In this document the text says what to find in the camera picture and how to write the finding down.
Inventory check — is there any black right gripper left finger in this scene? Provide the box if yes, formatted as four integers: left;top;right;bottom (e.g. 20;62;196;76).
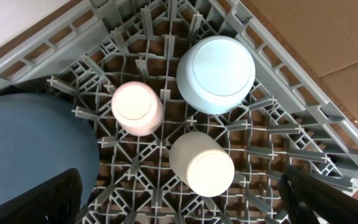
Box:
0;168;83;224

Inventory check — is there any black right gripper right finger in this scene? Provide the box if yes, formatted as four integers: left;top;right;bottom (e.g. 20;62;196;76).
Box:
278;166;358;224

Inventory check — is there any dark blue plate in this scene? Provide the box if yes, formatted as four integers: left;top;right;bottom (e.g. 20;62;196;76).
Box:
0;93;99;205

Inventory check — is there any white cup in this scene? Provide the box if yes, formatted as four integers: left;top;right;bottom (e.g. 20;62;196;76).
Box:
169;131;235;197

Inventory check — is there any pink cup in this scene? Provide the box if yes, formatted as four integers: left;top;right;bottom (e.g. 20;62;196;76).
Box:
111;81;164;136

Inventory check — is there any light blue bowl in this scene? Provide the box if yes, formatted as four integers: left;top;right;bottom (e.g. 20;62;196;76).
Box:
176;35;255;114

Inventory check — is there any grey dishwasher rack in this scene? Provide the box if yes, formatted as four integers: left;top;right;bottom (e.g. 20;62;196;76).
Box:
0;0;358;223

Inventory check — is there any brown cardboard wall panel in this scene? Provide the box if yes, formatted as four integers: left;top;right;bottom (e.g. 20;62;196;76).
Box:
242;1;358;199

